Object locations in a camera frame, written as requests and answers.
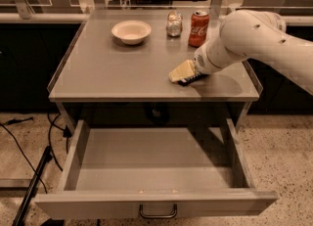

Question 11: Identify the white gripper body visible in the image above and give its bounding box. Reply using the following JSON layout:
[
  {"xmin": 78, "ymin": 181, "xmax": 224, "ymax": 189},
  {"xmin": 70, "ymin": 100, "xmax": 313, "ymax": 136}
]
[{"xmin": 194, "ymin": 38, "xmax": 244, "ymax": 74}]

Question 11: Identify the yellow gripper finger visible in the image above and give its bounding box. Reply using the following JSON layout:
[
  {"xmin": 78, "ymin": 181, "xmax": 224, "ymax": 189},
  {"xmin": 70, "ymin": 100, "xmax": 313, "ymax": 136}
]
[{"xmin": 168, "ymin": 60, "xmax": 199, "ymax": 83}]

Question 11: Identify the blue rxbar blueberry bar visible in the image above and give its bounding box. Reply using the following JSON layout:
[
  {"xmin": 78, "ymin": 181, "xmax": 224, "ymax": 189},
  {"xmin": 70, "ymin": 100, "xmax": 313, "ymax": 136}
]
[{"xmin": 177, "ymin": 73, "xmax": 207, "ymax": 86}]

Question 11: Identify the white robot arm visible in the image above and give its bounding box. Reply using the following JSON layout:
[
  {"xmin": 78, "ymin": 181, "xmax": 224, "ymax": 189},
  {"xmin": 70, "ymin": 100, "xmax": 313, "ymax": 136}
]
[{"xmin": 169, "ymin": 10, "xmax": 313, "ymax": 94}]

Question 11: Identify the grey open top drawer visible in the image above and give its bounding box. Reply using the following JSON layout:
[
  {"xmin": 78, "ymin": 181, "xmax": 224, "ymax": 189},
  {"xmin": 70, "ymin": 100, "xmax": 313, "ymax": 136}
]
[{"xmin": 35, "ymin": 121, "xmax": 277, "ymax": 219}]

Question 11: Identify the red coca-cola can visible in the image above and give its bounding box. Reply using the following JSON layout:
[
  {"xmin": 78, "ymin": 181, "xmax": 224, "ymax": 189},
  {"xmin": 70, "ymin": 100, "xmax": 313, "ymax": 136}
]
[{"xmin": 189, "ymin": 10, "xmax": 209, "ymax": 47}]

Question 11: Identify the clear glass jar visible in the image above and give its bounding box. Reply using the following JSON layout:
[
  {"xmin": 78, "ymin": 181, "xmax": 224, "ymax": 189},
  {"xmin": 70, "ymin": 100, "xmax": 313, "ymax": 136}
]
[{"xmin": 166, "ymin": 11, "xmax": 183, "ymax": 37}]

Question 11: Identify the white bowl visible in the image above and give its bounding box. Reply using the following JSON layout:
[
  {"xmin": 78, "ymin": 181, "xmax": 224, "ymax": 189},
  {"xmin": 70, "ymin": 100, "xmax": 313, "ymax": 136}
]
[{"xmin": 112, "ymin": 21, "xmax": 152, "ymax": 45}]

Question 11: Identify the black floor cable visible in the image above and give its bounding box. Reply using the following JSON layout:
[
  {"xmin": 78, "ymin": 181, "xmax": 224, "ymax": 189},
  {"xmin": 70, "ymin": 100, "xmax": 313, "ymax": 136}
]
[{"xmin": 0, "ymin": 112, "xmax": 71, "ymax": 195}]

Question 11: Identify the black drawer handle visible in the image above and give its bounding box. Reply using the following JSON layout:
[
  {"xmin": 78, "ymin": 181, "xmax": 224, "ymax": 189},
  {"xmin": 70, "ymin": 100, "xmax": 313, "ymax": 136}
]
[{"xmin": 139, "ymin": 203, "xmax": 178, "ymax": 219}]

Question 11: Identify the black floor rail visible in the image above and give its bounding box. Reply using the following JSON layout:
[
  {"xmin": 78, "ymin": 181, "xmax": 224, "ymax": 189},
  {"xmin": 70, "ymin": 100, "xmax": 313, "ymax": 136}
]
[{"xmin": 12, "ymin": 146, "xmax": 52, "ymax": 226}]

